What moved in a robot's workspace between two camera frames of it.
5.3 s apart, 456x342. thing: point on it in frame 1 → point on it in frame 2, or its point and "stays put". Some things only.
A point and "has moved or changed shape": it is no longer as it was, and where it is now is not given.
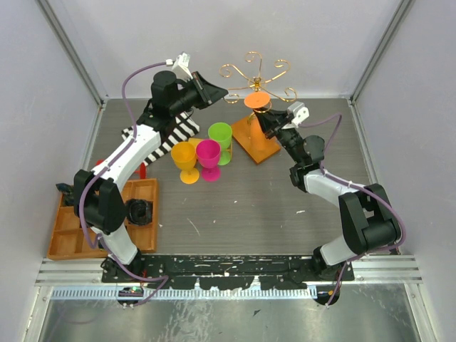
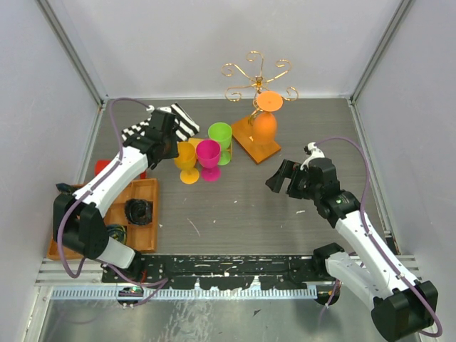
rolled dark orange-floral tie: x=68 y=192 stays put
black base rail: x=228 y=271 stays put
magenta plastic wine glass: x=209 y=152 stays put
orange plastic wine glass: x=258 y=142 has moved or changed shape
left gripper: x=211 y=92 → x=174 y=140
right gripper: x=271 y=119 → x=291 y=169
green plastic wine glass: x=221 y=132 stays put
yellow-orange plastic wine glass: x=184 y=154 stays put
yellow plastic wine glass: x=194 y=142 stays put
